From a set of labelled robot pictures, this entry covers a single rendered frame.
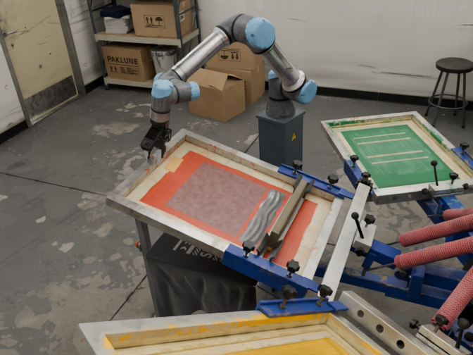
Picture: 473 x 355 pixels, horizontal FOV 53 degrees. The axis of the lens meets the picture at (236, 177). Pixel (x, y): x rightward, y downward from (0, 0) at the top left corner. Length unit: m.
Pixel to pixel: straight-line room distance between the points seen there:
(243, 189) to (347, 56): 3.77
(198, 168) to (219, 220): 0.32
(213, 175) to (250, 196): 0.19
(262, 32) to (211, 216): 0.75
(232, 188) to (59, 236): 2.17
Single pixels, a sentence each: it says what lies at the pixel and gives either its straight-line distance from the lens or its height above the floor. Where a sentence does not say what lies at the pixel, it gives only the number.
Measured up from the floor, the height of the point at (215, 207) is 1.15.
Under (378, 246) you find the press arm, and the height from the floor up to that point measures 1.07.
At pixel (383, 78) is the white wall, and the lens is 5.57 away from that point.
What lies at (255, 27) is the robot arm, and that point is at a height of 1.73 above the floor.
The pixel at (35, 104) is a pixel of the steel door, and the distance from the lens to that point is 5.95.
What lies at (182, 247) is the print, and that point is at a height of 0.95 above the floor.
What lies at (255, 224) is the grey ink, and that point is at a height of 1.11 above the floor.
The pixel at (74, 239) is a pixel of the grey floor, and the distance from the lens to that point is 3.80.
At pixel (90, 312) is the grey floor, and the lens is 3.19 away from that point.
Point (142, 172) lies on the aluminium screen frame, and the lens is 1.90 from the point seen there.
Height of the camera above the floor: 2.22
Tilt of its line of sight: 32 degrees down
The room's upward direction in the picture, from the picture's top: 4 degrees counter-clockwise
